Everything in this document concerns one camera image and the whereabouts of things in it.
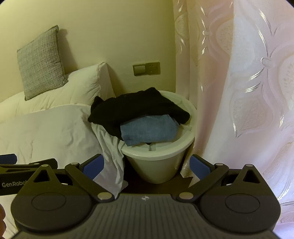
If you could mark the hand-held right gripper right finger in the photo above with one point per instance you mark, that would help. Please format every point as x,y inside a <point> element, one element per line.
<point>199,166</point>

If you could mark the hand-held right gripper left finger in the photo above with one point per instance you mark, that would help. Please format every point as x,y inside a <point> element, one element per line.
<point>91,167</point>

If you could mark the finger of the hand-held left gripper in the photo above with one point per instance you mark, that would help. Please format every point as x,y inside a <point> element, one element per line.
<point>9,158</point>
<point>23,166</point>

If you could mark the white plastic laundry basket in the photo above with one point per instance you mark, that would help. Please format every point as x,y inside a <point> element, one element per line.
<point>156,165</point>

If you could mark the black garment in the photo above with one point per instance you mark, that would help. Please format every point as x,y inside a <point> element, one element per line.
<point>128,108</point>

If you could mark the person's left hand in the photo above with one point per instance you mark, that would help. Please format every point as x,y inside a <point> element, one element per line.
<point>1,216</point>

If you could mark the white bed duvet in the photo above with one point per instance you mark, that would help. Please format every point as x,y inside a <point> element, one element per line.
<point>46,133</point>

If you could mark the denim blue cloth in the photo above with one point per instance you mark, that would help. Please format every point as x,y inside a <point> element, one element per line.
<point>149,131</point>

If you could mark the white bed pillow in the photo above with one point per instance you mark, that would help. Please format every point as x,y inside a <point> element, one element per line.
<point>80,87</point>

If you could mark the pale patterned curtain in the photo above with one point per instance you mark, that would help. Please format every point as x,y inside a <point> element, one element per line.
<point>252,92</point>

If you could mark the grey woven pillow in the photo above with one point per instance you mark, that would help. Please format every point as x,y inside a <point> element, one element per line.
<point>41,64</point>

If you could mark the bronze wall switch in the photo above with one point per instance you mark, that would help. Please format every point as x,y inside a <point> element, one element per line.
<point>139,69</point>

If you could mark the bronze wall socket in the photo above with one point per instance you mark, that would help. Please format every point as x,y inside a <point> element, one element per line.
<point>152,68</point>

